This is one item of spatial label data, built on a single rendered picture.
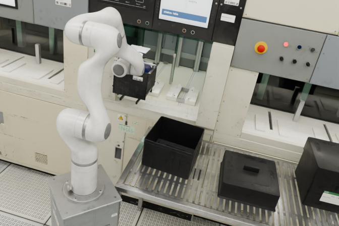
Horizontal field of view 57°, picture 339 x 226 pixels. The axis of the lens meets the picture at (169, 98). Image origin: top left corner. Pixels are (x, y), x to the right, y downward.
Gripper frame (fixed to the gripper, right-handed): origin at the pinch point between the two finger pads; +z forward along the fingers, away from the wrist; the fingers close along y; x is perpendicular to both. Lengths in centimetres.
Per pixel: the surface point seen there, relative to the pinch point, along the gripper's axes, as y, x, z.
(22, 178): -84, -125, -5
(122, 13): -11.9, 20.8, 1.5
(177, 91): 23, -35, 32
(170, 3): 15.2, 31.2, 1.4
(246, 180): 76, -39, -43
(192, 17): 28.7, 26.0, 1.4
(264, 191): 85, -39, -47
